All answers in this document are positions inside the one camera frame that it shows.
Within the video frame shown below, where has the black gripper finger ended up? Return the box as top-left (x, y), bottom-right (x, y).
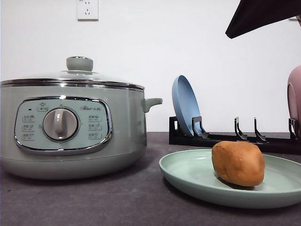
top-left (226, 0), bottom-right (301, 39)

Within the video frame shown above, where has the brown potato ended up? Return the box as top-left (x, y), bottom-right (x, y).
top-left (212, 141), bottom-right (265, 186)

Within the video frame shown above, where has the green plate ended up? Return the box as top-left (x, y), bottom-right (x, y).
top-left (159, 149), bottom-right (301, 209)

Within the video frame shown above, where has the glass steamer lid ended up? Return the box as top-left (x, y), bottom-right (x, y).
top-left (0, 56), bottom-right (144, 90)

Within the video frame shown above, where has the pink plate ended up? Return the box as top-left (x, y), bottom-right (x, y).
top-left (287, 65), bottom-right (301, 139)

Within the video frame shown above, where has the blue plate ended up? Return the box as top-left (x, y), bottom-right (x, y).
top-left (172, 75), bottom-right (201, 136)

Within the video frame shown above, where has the black plate rack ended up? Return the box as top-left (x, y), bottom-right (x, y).
top-left (169, 116), bottom-right (301, 154)

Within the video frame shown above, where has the green electric steamer pot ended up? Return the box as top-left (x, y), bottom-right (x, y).
top-left (0, 86), bottom-right (163, 180)

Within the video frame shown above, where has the white wall socket left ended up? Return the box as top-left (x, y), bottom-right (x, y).
top-left (77, 0), bottom-right (99, 22)

